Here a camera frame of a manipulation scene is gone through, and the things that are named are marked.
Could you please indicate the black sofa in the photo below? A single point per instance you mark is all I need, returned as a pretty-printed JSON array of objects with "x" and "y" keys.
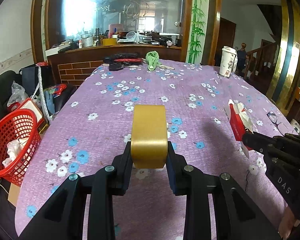
[{"x": 7, "y": 210}]

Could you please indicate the white red-rimmed box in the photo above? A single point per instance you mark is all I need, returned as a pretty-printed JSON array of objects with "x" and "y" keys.
[{"x": 31, "y": 105}]

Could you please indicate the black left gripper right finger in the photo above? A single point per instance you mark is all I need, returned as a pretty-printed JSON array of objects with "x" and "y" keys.
[{"x": 236, "y": 215}]

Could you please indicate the green cloth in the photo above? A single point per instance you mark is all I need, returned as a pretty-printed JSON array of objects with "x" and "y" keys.
[{"x": 152, "y": 58}]

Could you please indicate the dark blue bag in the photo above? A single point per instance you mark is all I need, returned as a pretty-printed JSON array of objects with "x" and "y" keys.
[{"x": 30, "y": 78}]

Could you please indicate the purple eyeglasses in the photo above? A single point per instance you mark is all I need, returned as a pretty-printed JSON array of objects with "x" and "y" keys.
[{"x": 278, "y": 125}]

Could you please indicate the black key pouch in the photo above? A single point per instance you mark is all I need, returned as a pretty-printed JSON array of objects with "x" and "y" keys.
[{"x": 114, "y": 66}]

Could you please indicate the white plastic bag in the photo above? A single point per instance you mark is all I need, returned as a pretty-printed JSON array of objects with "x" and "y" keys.
[{"x": 13, "y": 149}]

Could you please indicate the black red tool case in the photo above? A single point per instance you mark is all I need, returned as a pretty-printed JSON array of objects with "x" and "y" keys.
[{"x": 123, "y": 58}]

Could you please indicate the red plastic basket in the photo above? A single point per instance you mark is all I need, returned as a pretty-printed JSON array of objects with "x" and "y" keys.
[{"x": 21, "y": 123}]

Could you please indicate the white cartoon tumbler cup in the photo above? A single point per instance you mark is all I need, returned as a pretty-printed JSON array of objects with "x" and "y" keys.
[{"x": 228, "y": 61}]

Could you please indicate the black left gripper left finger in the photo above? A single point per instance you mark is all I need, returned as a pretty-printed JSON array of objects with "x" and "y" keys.
[{"x": 62, "y": 215}]

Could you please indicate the right hand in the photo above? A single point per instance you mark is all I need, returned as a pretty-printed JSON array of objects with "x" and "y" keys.
[{"x": 288, "y": 222}]

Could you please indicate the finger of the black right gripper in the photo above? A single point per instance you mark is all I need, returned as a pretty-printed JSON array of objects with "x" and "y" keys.
[
  {"x": 293, "y": 136},
  {"x": 261, "y": 143}
]

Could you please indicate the clear plastic bag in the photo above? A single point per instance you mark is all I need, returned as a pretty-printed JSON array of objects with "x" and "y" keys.
[{"x": 18, "y": 94}]

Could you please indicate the red cigarette pack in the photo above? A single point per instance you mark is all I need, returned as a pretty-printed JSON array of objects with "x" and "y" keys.
[{"x": 240, "y": 122}]

